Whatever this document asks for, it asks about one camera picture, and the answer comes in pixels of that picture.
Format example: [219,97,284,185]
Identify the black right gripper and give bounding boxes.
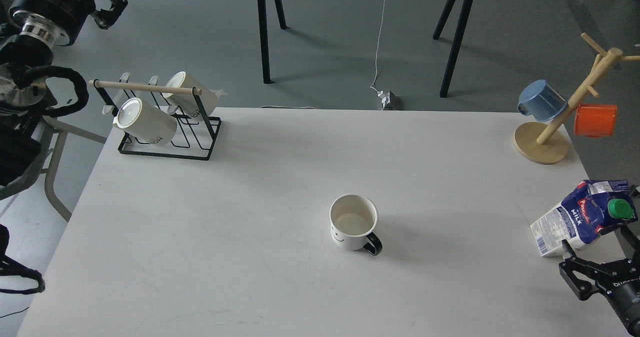
[558,225,640,335]

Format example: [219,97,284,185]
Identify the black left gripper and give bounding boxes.
[9,0,129,47]

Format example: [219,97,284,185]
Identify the blue white milk carton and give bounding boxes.
[530,179,638,257]

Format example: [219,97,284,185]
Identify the white mug black handle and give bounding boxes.
[329,194,383,257]

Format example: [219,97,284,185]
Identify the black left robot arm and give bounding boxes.
[0,0,128,221]

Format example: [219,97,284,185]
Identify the white mug on rack front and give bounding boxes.
[112,97,178,146]

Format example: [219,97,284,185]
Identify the white mug on rack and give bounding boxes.
[162,71,220,122]
[112,97,178,146]

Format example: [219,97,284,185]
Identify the white mug on rack rear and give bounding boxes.
[162,71,220,122]

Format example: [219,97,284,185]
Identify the wooden mug tree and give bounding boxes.
[512,32,640,165]

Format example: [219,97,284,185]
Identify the orange mug on tree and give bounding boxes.
[573,103,618,138]

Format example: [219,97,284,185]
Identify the black table legs left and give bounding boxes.
[254,0,288,85]

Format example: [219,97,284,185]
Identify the black table legs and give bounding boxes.
[432,0,474,98]
[254,0,288,85]

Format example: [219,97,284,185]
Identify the blue mug on tree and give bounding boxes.
[516,79,569,122]

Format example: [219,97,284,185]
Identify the grey power plug box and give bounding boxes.
[377,91,401,110]

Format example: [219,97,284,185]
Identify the black table legs right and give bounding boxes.
[432,0,474,98]

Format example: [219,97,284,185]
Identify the black wire mug rack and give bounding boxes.
[89,73,222,160]

